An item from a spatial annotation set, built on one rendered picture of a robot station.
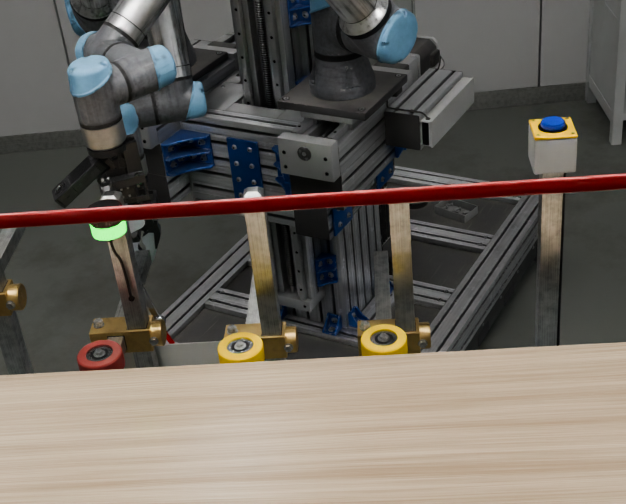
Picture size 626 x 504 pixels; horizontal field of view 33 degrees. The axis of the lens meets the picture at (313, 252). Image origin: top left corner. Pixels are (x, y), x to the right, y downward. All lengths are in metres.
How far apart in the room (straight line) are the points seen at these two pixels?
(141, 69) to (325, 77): 0.60
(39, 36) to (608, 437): 3.46
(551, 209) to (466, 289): 1.30
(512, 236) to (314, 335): 0.75
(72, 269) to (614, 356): 2.50
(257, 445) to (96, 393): 0.32
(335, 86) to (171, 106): 0.38
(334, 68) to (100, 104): 0.68
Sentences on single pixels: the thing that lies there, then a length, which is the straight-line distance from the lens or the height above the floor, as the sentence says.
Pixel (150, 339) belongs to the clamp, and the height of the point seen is 0.85.
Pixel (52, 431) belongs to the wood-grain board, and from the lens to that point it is 1.78.
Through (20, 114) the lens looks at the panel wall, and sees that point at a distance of 4.82.
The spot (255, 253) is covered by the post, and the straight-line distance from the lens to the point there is 1.88.
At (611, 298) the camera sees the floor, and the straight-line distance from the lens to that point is 3.52.
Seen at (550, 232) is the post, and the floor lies 1.03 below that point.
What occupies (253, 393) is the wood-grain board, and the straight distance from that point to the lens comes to 1.76.
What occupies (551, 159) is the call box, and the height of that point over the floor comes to 1.18.
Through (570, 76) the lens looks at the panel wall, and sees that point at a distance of 4.77.
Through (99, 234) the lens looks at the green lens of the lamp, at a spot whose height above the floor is 1.11.
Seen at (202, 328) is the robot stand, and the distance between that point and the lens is 3.12.
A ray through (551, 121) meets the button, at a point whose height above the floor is 1.23.
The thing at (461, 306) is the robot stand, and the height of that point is 0.23.
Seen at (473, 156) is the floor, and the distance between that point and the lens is 4.35.
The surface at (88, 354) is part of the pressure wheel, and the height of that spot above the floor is 0.90.
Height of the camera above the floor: 2.01
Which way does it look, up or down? 32 degrees down
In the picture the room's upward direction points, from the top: 6 degrees counter-clockwise
